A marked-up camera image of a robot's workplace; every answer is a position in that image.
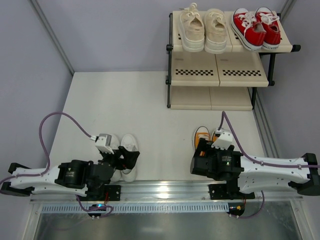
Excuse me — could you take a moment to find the beige lace sneaker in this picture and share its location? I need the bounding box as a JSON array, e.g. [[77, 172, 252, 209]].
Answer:
[[203, 8, 227, 54], [177, 2, 205, 53]]

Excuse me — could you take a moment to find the red canvas sneaker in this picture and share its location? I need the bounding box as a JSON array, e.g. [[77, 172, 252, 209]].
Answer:
[[255, 7, 281, 50], [230, 8, 266, 52]]

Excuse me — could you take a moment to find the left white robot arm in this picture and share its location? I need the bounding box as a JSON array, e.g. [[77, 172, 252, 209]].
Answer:
[[0, 146, 140, 201]]

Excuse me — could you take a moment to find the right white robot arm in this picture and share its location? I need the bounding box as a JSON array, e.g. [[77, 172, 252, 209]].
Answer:
[[190, 138, 320, 200]]

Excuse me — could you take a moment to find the beige three-tier shoe shelf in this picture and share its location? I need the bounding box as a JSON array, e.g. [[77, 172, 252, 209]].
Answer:
[[165, 10, 301, 111]]

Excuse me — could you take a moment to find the white sneaker right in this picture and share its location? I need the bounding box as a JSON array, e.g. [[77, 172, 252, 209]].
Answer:
[[120, 134, 139, 183]]

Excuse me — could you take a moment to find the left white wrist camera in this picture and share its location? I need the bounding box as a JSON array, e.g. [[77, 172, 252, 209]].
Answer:
[[89, 133, 114, 154]]

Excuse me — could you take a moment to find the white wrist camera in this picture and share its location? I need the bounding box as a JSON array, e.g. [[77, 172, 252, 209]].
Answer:
[[211, 128, 234, 150], [89, 133, 114, 154]]

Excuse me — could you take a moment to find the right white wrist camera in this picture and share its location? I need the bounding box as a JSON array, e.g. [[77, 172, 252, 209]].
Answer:
[[211, 128, 234, 150]]

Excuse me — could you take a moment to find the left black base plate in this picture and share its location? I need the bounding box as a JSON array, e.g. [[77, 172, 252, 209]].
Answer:
[[99, 185, 122, 202]]

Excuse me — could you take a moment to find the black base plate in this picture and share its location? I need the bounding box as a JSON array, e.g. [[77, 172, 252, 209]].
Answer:
[[208, 182, 255, 200], [99, 185, 122, 202]]

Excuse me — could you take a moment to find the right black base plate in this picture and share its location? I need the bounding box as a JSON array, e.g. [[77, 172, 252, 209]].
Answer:
[[208, 182, 255, 200]]

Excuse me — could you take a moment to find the aluminium mounting rail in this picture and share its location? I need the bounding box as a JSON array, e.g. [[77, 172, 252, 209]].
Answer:
[[30, 181, 303, 203]]

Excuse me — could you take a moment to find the slotted cable duct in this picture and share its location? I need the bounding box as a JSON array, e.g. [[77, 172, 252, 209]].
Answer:
[[41, 201, 229, 214]]

